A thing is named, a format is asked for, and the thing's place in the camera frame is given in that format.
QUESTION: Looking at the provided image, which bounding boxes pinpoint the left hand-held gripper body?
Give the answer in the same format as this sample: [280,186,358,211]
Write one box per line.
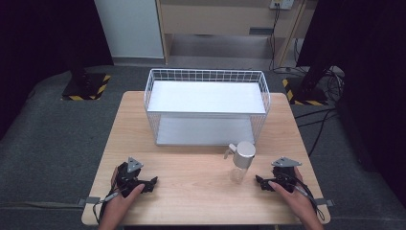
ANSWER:
[115,156,144,198]

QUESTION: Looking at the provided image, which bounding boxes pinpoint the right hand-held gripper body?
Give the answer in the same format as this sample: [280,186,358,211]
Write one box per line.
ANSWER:
[270,155,303,194]

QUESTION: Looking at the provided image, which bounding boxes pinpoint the glass bottle with silver lid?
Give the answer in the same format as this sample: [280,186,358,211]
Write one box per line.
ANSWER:
[223,140,258,185]

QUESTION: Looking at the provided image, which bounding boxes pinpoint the white wire shelf rack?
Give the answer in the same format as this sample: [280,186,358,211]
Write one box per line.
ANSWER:
[144,68,272,148]

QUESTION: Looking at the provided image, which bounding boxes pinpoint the person's left hand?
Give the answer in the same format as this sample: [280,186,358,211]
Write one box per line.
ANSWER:
[101,167,147,224]

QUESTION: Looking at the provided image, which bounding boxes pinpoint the person's right hand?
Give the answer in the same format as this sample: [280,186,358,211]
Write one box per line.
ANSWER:
[267,166,322,221]

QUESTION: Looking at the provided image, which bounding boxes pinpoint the grey tape strip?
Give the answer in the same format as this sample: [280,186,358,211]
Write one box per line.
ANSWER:
[78,196,102,207]
[313,197,336,208]

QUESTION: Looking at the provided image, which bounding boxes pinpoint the black stand with striped base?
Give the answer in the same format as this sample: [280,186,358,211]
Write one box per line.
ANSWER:
[282,62,335,106]
[60,57,112,102]

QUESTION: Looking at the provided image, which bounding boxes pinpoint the white panel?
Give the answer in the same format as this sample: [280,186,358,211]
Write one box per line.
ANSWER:
[93,0,165,59]

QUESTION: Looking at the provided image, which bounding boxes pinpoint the right hand-held gripper cable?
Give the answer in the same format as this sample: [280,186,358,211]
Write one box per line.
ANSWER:
[286,172,327,222]

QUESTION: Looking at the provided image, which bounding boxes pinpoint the hand-held gripper cable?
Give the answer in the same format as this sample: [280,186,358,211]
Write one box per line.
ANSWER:
[92,190,124,225]
[286,172,327,222]

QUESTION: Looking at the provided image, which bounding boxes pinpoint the left hand-held gripper cable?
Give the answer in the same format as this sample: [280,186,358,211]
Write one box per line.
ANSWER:
[92,190,124,225]

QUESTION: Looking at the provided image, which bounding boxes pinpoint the black floor cables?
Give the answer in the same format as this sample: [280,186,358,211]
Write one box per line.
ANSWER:
[292,65,347,158]

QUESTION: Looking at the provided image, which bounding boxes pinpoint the black cable from socket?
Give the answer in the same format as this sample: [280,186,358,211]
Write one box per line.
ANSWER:
[268,3,283,71]

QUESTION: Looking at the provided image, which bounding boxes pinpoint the white wall socket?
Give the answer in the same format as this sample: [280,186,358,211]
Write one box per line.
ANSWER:
[269,0,296,11]

